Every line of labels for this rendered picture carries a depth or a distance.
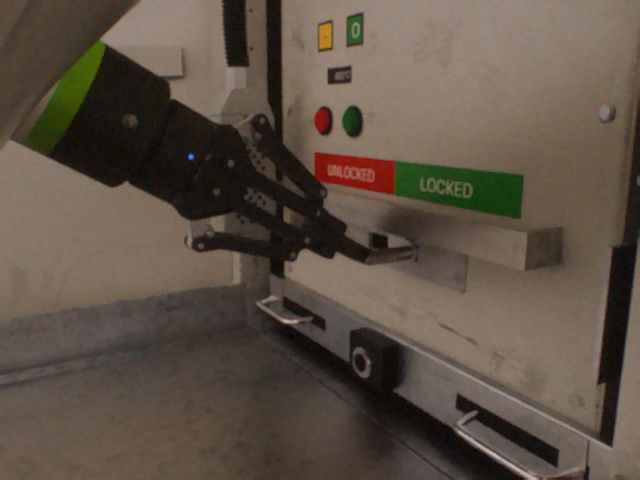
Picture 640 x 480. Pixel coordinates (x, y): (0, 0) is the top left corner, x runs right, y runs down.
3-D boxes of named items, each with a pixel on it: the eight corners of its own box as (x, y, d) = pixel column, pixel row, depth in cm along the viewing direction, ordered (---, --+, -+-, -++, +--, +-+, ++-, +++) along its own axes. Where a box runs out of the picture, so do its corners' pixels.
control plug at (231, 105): (224, 237, 71) (219, 87, 67) (210, 230, 75) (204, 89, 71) (282, 230, 75) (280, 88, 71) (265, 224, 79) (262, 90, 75)
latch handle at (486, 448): (549, 497, 40) (550, 487, 40) (441, 427, 50) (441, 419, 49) (596, 474, 43) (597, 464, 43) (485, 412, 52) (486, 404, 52)
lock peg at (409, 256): (373, 272, 55) (374, 231, 54) (359, 267, 57) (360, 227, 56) (425, 264, 58) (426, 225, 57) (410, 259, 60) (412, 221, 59)
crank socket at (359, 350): (376, 395, 60) (377, 349, 59) (343, 373, 65) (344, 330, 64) (397, 389, 61) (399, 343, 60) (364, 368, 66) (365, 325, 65)
